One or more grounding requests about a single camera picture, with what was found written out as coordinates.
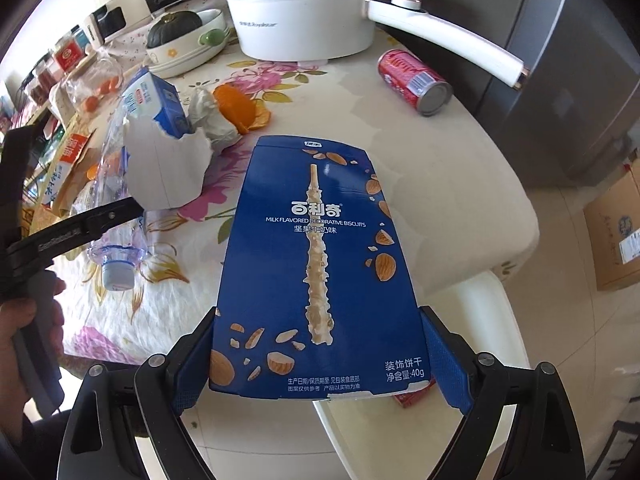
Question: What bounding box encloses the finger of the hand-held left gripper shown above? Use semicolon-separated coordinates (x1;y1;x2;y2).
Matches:
72;196;146;242

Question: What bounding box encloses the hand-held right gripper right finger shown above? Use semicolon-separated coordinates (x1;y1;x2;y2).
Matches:
421;305;588;480

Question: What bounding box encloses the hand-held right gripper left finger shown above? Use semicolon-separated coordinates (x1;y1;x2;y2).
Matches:
57;305;218;480

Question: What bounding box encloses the white trash bin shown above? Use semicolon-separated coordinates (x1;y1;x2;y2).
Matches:
312;270;532;480

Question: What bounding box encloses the torn blue white milk carton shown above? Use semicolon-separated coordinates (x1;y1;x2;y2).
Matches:
122;67;212;211

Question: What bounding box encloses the blue biscuit box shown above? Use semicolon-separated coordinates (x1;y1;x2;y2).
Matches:
209;135;437;403

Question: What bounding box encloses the large orange peel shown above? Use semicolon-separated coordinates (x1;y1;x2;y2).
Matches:
214;84;257;134

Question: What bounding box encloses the person's left hand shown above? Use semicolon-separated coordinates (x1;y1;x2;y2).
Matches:
0;275;67;401

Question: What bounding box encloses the crushed clear plastic bottle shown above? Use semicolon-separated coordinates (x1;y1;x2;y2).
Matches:
86;110;152;292

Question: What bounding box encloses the red packet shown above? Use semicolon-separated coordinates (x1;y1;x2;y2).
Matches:
392;391;427;409

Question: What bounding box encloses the yellow printed box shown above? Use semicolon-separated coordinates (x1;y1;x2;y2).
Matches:
49;127;104;212

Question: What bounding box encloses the wooden shelf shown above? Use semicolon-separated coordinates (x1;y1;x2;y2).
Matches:
10;95;68;133

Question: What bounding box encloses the glass jar of dried goods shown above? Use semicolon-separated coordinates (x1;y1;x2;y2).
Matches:
27;55;57;102

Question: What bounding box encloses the glass jar with wooden lid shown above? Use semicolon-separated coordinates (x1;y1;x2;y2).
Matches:
64;54;124;112

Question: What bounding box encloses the crumpled white tissue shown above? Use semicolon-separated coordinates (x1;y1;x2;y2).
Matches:
186;87;241;153

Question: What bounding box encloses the red label jar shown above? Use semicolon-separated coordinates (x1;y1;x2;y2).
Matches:
54;42;84;73

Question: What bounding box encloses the white plate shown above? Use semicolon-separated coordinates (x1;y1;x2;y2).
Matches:
149;42;232;79
148;35;233;73

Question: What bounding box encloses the floral tablecloth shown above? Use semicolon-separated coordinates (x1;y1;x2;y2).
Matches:
45;0;532;376

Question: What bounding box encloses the white air fryer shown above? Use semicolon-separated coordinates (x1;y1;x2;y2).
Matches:
82;4;127;47

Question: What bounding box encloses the dark green pumpkin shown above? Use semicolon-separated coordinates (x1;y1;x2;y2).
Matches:
146;10;203;50

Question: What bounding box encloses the cardboard box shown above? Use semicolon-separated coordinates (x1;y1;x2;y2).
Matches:
582;160;640;292

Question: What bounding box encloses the white electric pot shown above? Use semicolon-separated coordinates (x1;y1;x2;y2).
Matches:
216;0;532;92

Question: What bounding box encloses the red drink can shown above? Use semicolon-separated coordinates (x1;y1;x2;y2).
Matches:
377;49;454;117

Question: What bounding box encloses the grey refrigerator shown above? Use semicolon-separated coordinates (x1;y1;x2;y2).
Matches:
390;0;640;191

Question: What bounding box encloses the white bowl with green handle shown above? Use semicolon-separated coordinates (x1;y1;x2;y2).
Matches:
145;8;233;64

